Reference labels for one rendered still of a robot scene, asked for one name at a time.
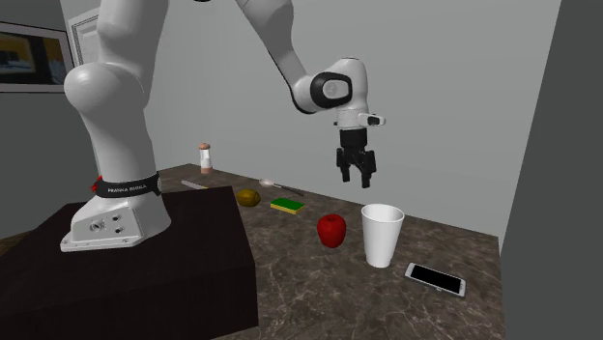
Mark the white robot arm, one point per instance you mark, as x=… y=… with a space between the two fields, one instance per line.
x=120 y=141

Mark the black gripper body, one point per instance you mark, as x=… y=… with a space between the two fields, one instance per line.
x=353 y=140

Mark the brown kiwi fruit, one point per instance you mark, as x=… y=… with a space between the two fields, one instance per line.
x=248 y=198

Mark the green and yellow sponge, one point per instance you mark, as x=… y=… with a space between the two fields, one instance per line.
x=287 y=205

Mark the red apple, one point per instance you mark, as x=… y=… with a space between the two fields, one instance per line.
x=331 y=230

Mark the grey-framed wall picture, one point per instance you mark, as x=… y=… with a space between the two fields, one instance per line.
x=28 y=56

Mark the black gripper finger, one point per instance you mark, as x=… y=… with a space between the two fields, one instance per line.
x=343 y=165
x=368 y=170

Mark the white cup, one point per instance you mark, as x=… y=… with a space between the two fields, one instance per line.
x=382 y=234

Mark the white-framed wall picture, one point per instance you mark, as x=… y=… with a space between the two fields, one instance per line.
x=85 y=37

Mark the white-framed black smartphone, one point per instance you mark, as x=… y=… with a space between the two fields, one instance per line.
x=436 y=278

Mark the white salt shaker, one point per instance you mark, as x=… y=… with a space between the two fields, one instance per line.
x=205 y=160

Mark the dark robot stand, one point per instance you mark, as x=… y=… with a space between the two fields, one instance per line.
x=141 y=278

